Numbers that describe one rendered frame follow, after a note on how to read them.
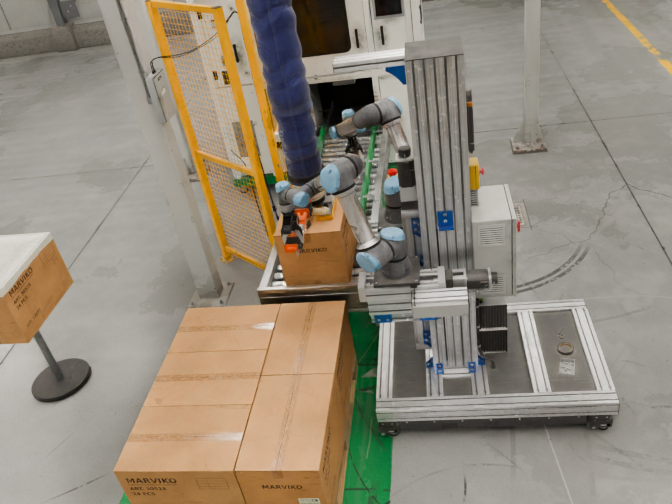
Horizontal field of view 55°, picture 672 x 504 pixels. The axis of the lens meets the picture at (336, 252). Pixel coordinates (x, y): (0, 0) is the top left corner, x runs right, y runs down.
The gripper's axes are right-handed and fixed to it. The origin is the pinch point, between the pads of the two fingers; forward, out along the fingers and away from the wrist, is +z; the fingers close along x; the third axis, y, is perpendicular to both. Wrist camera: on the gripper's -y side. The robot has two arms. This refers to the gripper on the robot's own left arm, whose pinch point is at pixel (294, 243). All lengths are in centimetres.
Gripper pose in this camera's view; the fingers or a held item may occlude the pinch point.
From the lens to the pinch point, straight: 346.3
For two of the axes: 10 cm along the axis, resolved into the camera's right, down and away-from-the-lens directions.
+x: -9.8, 0.6, 1.7
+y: 1.1, -5.7, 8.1
